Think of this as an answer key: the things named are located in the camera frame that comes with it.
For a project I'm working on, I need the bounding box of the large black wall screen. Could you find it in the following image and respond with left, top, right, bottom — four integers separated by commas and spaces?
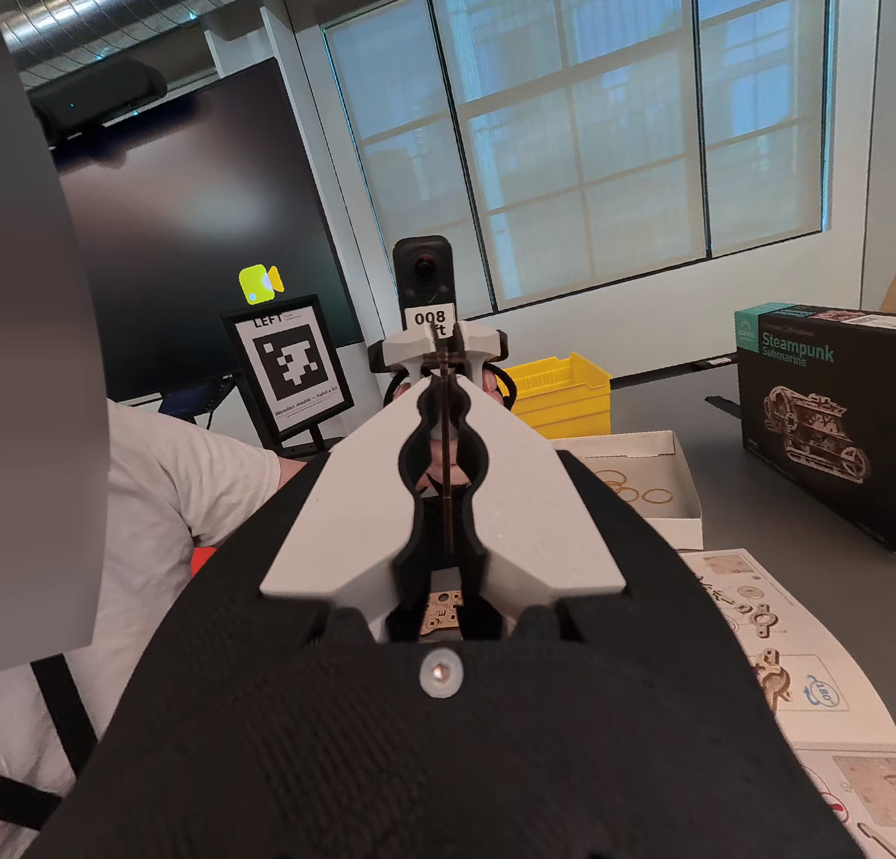
28, 57, 365, 401

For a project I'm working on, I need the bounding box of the large paned window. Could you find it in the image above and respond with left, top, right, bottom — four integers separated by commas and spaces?
322, 0, 837, 314

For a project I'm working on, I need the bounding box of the yellow camera icon sticker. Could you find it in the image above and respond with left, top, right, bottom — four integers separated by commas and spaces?
238, 264, 286, 306

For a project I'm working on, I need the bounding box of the person's left hand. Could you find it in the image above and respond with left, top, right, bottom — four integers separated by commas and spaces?
419, 445, 472, 497

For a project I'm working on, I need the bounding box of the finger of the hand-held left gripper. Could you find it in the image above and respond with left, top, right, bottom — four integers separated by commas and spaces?
384, 328, 442, 391
449, 321, 502, 384

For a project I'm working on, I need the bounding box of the black framed marker sign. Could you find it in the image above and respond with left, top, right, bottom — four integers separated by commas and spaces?
220, 294, 356, 454

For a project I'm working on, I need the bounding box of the person in white shirt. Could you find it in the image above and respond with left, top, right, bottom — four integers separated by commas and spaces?
0, 397, 309, 859

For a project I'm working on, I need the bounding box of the pile of rubber bands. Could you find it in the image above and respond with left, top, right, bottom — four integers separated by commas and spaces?
598, 470, 674, 506

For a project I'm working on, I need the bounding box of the black video bar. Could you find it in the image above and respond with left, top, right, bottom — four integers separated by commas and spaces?
31, 61, 169, 146

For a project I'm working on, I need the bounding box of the flat slotted wooden part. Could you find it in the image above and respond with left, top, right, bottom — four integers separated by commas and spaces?
420, 588, 466, 639

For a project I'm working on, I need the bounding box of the black model kit box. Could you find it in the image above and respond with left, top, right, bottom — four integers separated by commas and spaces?
734, 302, 896, 551

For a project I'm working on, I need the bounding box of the white cardboard tray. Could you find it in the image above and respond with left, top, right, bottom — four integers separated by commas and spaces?
553, 431, 704, 552

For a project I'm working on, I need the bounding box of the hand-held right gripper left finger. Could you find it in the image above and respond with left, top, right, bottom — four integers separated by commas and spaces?
259, 376, 449, 642

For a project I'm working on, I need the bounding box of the silver ventilation duct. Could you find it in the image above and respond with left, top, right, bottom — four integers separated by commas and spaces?
0, 0, 365, 69

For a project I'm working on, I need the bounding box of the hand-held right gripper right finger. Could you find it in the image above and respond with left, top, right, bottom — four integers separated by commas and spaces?
448, 375, 626, 642

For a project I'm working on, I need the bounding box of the yellow plastic bin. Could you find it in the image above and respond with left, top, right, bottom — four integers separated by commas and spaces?
503, 351, 612, 440

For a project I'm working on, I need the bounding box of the black strap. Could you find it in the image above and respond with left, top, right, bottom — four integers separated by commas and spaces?
0, 652, 99, 832

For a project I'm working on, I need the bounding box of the printed instruction booklet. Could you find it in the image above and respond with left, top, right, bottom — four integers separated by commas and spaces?
675, 547, 896, 859

